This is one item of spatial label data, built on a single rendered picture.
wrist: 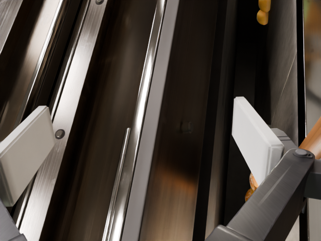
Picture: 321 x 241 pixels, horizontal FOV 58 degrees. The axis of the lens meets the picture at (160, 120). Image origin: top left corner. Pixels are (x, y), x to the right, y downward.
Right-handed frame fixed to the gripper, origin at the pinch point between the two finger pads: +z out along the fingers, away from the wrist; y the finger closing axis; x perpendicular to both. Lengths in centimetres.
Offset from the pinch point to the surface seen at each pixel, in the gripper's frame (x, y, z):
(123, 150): -14.3, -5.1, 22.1
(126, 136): -12.7, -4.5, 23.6
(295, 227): -31.7, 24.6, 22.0
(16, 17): 4, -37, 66
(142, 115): -7.9, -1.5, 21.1
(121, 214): -17.6, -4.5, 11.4
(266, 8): -1, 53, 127
